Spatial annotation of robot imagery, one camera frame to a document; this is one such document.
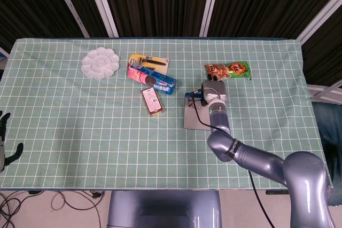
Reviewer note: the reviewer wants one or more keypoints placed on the blue jeans leg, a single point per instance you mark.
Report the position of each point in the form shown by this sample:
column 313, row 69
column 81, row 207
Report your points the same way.
column 330, row 121

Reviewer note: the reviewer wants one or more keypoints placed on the green orange snack bag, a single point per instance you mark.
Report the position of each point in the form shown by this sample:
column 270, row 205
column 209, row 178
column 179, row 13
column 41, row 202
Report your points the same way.
column 235, row 69

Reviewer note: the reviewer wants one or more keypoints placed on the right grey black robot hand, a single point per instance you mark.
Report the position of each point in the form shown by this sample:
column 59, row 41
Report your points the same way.
column 215, row 90

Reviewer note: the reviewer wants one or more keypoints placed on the white flower paint palette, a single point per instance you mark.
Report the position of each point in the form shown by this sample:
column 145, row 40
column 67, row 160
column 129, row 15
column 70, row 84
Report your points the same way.
column 100, row 63

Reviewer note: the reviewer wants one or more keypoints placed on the white partition post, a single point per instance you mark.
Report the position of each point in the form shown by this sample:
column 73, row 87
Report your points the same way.
column 320, row 15
column 70, row 6
column 102, row 6
column 211, row 3

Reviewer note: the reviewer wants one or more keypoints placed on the pink blue cookie box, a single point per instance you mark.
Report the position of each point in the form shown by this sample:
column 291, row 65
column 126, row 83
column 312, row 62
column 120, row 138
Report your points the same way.
column 160, row 81

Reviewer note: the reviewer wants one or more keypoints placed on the green white checked tablecloth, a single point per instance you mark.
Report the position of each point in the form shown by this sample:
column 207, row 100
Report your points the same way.
column 107, row 137

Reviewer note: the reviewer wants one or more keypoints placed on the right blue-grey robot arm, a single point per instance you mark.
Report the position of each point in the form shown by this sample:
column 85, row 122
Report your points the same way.
column 219, row 118

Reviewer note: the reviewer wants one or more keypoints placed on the yellow razor blister pack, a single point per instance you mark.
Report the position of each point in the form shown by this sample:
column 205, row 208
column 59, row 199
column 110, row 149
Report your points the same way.
column 161, row 67

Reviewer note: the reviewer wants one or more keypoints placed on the dark blue glasses case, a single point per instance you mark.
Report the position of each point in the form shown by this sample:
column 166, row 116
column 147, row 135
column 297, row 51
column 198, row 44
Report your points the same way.
column 189, row 118

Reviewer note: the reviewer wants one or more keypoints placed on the blue-grey robot torso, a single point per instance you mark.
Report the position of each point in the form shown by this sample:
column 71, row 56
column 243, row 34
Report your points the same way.
column 160, row 204

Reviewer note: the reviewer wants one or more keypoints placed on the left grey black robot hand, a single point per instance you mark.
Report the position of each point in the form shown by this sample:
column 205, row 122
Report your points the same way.
column 2, row 153

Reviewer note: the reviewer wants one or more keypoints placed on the small red yellow box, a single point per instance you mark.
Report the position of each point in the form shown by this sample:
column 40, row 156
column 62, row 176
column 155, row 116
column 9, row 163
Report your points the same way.
column 152, row 102

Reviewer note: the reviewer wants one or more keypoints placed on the white blue board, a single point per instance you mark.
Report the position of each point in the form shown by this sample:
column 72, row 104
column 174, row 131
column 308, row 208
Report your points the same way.
column 2, row 55

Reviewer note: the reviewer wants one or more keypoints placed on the white metal rack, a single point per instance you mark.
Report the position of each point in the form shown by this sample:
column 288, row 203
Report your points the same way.
column 320, row 92

